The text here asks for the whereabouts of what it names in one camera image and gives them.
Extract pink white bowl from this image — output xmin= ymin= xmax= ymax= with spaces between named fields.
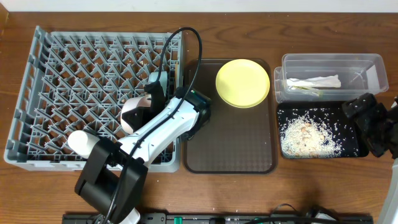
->
xmin=121 ymin=95 xmax=154 ymax=134

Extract wooden chopstick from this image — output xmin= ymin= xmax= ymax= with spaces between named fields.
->
xmin=174 ymin=62 xmax=179 ymax=90

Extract white paper napkin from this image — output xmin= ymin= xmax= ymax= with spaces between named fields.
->
xmin=287 ymin=75 xmax=341 ymax=89

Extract rice and nut scraps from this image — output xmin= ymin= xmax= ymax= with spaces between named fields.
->
xmin=277 ymin=107 xmax=358 ymax=158

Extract white paper cup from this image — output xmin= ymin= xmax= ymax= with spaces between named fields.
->
xmin=67 ymin=130 xmax=100 ymax=159

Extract green orange snack wrapper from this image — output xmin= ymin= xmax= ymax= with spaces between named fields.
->
xmin=290 ymin=86 xmax=318 ymax=95

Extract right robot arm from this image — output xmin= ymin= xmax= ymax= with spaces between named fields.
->
xmin=342 ymin=93 xmax=397 ymax=223

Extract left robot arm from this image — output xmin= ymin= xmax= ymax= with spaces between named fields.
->
xmin=67 ymin=87 xmax=211 ymax=223

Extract black rectangular waste tray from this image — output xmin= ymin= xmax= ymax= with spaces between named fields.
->
xmin=275 ymin=100 xmax=370 ymax=160

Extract clear plastic waste bin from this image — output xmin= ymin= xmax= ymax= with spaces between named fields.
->
xmin=274 ymin=54 xmax=389 ymax=103

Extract grey plastic dish rack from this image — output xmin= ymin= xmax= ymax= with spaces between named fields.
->
xmin=4 ymin=27 xmax=184 ymax=171

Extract yellow round plate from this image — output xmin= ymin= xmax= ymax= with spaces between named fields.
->
xmin=215 ymin=59 xmax=271 ymax=108

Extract dark brown serving tray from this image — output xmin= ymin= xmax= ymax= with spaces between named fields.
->
xmin=182 ymin=58 xmax=278 ymax=174

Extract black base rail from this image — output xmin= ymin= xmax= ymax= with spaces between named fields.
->
xmin=62 ymin=213 xmax=374 ymax=224

